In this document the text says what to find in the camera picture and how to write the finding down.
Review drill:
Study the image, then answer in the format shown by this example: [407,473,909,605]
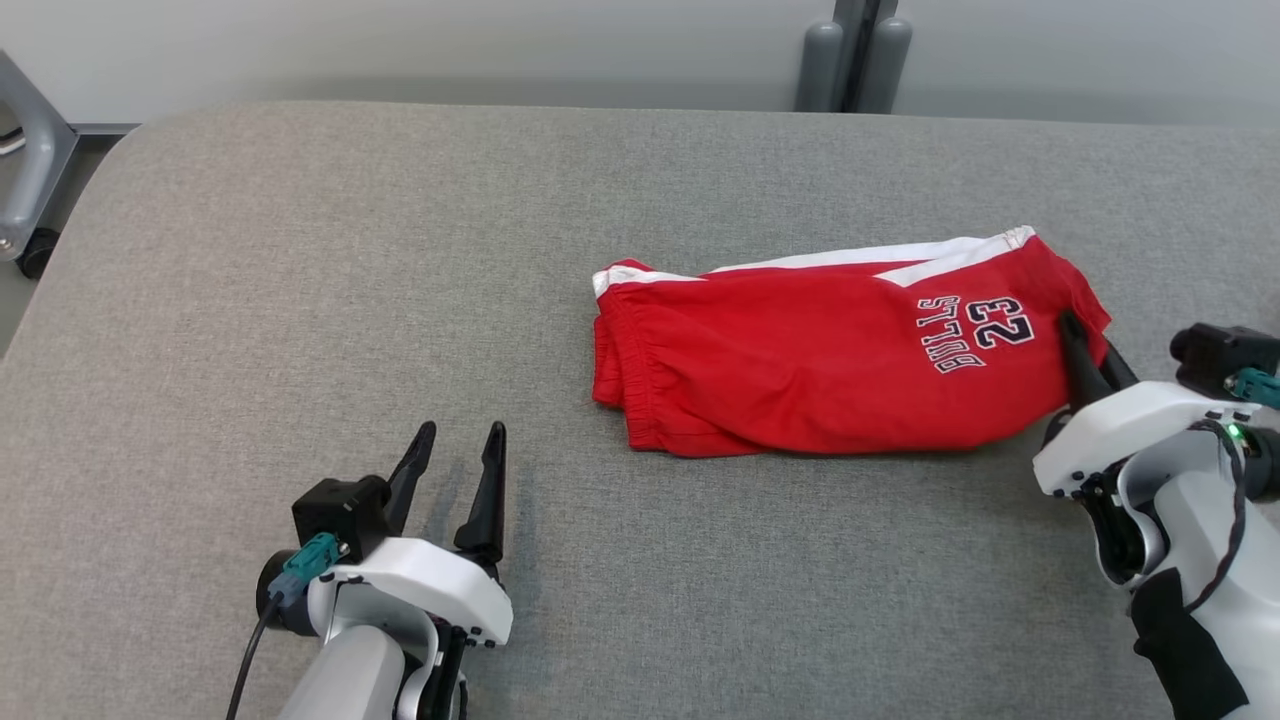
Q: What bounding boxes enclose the grey cylinder bumper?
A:
[857,17,914,114]
[795,20,846,113]

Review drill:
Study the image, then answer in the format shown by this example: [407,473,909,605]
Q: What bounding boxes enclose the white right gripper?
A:
[1033,312,1263,499]

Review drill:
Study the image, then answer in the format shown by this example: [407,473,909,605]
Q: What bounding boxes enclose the red white Bulls shorts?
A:
[590,226,1113,459]

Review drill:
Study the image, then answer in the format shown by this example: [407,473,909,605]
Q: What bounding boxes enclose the grey partition post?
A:
[833,0,899,113]

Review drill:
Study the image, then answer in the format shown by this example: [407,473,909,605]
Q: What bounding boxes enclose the black caster wheel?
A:
[17,228,61,281]

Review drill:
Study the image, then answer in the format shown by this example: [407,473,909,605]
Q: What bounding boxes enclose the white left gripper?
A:
[308,421,514,646]

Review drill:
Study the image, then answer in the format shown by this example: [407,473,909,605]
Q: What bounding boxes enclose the grey wheeled stand leg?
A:
[0,50,79,263]

